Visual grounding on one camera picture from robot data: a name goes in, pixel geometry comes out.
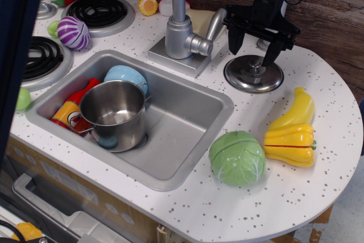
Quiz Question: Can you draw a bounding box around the grey stove knob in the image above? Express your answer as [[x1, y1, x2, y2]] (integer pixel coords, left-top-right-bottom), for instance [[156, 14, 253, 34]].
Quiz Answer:
[[36, 2, 57, 20]]

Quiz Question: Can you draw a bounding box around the yellow toy banana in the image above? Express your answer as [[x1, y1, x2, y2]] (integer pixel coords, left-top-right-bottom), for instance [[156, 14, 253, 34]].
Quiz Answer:
[[268, 87, 315, 130]]

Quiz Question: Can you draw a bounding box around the grey oven door handle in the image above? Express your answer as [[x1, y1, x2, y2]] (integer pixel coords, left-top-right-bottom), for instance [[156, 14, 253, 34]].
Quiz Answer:
[[12, 174, 128, 242]]

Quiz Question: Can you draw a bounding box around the yellow toy below counter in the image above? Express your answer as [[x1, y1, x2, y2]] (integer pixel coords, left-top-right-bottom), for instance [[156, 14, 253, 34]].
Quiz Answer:
[[15, 223, 43, 241]]

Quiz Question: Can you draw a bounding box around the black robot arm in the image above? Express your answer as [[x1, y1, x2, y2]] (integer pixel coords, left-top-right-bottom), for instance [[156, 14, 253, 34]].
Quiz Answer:
[[224, 0, 301, 67]]

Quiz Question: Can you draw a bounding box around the green toy lime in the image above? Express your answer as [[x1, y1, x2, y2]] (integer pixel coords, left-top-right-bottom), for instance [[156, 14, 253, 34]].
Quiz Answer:
[[15, 87, 31, 110]]

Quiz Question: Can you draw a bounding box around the grey toy faucet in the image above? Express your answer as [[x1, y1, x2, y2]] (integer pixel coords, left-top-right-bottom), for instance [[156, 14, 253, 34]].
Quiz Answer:
[[148, 0, 227, 78]]

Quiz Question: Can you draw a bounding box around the cream toy cheese wedge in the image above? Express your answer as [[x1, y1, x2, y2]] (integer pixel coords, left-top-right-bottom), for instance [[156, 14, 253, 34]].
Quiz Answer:
[[186, 9, 215, 38]]

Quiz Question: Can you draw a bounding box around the red ketchup toy bottle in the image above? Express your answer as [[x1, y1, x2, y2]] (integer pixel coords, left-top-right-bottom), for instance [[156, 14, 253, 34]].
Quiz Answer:
[[51, 78, 100, 135]]

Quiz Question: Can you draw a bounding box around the green toy cabbage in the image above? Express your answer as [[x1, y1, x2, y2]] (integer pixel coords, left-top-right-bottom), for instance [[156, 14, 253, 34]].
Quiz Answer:
[[209, 131, 266, 186]]

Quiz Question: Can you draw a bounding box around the stainless steel pot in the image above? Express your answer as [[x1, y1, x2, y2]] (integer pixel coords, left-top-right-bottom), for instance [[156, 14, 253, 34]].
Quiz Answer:
[[79, 80, 155, 153]]

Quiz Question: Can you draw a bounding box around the grey toy sink basin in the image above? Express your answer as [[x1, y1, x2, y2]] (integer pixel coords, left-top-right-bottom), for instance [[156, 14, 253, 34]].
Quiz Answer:
[[26, 50, 234, 191]]

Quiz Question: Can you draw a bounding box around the back right stove burner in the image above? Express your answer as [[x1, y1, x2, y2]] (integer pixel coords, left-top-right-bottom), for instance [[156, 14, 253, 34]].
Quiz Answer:
[[61, 0, 135, 38]]

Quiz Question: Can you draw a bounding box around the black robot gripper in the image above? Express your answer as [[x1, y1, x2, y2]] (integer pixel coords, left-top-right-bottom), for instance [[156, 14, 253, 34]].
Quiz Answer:
[[224, 0, 301, 67]]

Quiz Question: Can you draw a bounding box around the purple toy onion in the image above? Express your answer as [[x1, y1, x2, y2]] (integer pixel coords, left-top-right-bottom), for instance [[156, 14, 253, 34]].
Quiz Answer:
[[57, 16, 90, 50]]

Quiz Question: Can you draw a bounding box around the front black stove burner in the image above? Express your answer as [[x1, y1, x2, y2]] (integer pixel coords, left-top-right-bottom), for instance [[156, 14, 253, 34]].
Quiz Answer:
[[22, 36, 73, 92]]

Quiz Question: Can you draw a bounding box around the round steel pot lid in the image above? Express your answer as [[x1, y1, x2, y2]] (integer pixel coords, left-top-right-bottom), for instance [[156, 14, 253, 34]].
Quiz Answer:
[[224, 55, 284, 94]]

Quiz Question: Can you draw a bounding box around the yellow toy bell pepper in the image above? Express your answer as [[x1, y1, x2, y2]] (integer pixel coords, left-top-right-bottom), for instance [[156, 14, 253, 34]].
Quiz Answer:
[[263, 123, 315, 167]]

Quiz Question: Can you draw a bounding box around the yellow toy corn piece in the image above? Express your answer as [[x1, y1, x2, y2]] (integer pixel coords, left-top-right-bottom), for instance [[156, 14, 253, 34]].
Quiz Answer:
[[138, 0, 158, 16]]

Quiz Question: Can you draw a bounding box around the grey support pole right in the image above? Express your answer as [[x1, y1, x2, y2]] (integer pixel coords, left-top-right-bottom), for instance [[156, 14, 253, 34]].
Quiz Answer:
[[257, 39, 270, 52]]

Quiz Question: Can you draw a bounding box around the light blue toy vegetable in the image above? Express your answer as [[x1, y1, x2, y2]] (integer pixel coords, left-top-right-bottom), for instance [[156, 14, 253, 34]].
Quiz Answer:
[[104, 65, 148, 94]]

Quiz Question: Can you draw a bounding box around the red white toy cheese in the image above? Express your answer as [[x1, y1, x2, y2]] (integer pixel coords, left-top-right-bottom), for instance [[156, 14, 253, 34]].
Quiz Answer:
[[159, 0, 181, 17]]

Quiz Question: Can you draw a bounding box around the dark blue foreground post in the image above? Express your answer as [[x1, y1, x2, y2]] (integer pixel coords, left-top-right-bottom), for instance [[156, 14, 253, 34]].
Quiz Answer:
[[1, 0, 40, 159]]

